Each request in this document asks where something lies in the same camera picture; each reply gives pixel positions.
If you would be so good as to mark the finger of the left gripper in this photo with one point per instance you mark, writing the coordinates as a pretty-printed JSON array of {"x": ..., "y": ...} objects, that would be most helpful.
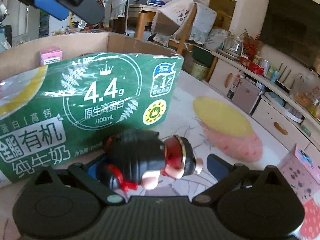
[{"x": 53, "y": 8}]

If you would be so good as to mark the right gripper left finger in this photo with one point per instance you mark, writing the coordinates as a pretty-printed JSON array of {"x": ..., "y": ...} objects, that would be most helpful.
[{"x": 85, "y": 176}]

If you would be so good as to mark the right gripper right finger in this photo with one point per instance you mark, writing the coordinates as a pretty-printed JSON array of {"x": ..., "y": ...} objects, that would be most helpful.
[{"x": 228, "y": 178}]

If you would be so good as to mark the black red figurine doll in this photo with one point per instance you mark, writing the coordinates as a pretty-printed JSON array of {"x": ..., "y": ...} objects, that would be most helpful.
[{"x": 137, "y": 157}]

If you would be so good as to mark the dark wooden chair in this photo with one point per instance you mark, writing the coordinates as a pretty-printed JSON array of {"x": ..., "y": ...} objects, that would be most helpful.
[{"x": 116, "y": 15}]

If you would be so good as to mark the pink small carton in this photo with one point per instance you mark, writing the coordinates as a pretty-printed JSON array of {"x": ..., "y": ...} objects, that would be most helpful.
[{"x": 50, "y": 55}]

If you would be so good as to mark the green milk carton box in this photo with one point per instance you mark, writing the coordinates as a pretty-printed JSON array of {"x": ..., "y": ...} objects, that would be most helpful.
[{"x": 105, "y": 83}]

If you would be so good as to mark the wooden dining table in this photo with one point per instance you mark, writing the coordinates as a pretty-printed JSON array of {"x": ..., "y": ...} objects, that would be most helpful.
[{"x": 142, "y": 15}]

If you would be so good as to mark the pink patterned gift box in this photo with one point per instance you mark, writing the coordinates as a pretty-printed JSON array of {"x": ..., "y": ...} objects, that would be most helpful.
[{"x": 301, "y": 172}]

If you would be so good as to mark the white tv cabinet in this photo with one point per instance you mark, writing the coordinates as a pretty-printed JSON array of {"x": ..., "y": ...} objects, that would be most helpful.
[{"x": 247, "y": 96}]

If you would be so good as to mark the green waste bin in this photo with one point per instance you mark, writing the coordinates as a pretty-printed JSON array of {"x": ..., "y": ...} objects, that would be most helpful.
[{"x": 199, "y": 70}]

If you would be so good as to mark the red snack package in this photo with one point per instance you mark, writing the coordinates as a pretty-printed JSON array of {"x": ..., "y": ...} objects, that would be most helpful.
[{"x": 253, "y": 67}]

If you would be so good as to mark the clear plastic bag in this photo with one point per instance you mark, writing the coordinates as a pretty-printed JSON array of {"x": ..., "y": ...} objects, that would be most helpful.
[{"x": 305, "y": 91}]

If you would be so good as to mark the glass kettle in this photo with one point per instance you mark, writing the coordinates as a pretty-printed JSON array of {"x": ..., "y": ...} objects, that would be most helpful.
[{"x": 233, "y": 46}]

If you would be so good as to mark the red dried flower bouquet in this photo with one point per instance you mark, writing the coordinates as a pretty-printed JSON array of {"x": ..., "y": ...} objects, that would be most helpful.
[{"x": 251, "y": 44}]

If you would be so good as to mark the wooden chair with cover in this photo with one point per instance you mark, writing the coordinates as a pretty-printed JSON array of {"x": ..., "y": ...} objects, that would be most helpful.
[{"x": 181, "y": 21}]

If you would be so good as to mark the black flat screen television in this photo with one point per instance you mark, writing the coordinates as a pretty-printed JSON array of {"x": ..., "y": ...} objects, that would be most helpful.
[{"x": 292, "y": 27}]

